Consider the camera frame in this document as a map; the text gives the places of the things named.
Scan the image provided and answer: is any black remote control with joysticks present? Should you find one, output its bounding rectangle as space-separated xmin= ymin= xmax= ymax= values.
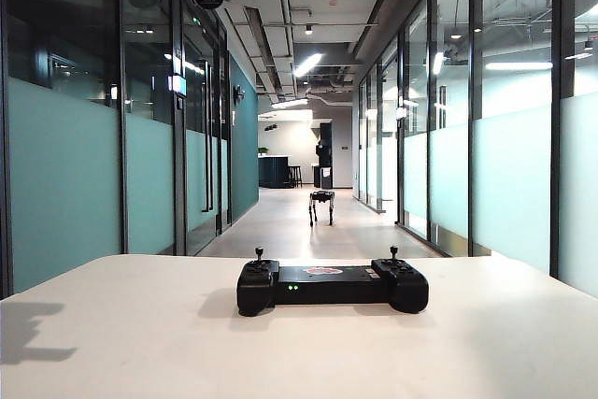
xmin=235 ymin=245 xmax=430 ymax=318

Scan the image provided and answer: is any black quadruped robot dog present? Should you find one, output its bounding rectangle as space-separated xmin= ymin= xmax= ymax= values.
xmin=307 ymin=189 xmax=335 ymax=228

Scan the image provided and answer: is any dark counter cabinet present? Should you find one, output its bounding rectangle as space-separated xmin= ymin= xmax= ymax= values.
xmin=258 ymin=155 xmax=292 ymax=189

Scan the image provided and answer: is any long linear ceiling light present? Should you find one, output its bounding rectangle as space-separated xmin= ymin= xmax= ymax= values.
xmin=292 ymin=52 xmax=324 ymax=78

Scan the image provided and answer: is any long black door handle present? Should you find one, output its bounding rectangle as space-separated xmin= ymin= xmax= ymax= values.
xmin=199 ymin=58 xmax=216 ymax=213

